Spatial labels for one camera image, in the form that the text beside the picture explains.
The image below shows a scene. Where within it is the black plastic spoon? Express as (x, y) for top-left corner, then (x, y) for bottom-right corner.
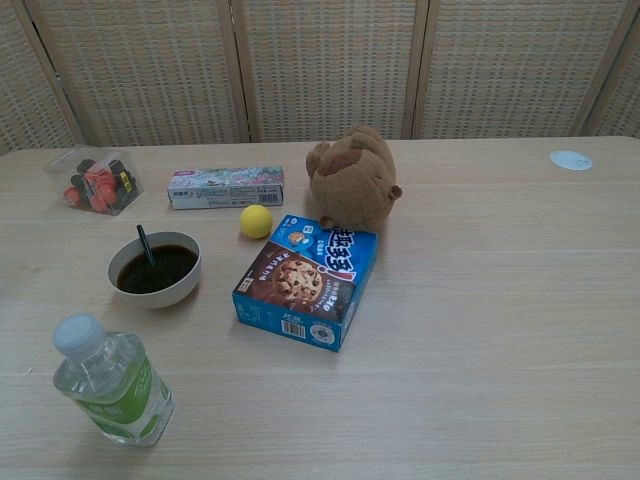
(136, 224), (157, 266)

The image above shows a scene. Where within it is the yellow ball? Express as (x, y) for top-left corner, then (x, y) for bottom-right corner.
(239, 204), (274, 240)

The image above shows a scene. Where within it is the floral toothpaste box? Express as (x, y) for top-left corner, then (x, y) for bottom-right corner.
(166, 166), (287, 211)

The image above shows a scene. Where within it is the water bottle with green label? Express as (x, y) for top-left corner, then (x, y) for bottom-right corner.
(52, 313), (176, 448)

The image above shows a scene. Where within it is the brown capybara plush toy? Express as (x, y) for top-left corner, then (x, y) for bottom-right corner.
(305, 124), (404, 231)

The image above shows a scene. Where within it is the white bowl with dark liquid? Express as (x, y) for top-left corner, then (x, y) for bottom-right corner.
(107, 231), (203, 309)

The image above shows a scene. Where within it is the blue chocolate cookie box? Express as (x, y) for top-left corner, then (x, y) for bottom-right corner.
(231, 213), (380, 353)

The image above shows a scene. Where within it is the woven folding screen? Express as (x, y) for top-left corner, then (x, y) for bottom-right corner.
(0, 0), (640, 156)

